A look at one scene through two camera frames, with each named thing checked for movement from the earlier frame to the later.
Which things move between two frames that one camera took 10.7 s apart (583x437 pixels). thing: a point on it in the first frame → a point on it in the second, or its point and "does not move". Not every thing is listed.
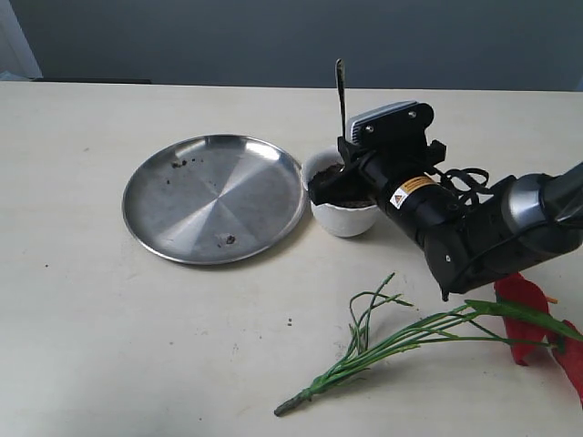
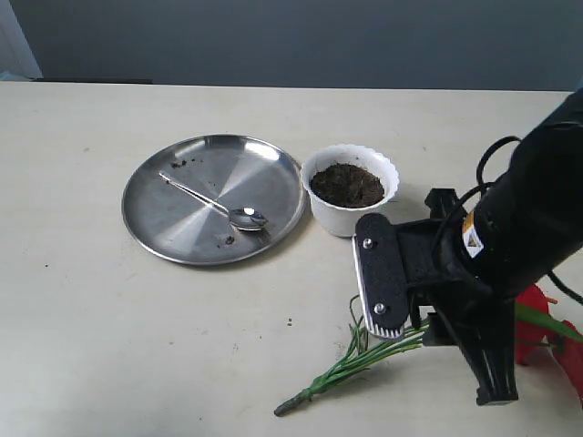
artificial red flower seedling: (520, 319) does not move
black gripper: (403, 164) → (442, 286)
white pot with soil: (337, 206) does not move
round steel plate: (213, 198) does not move
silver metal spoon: (340, 77) → (244, 218)
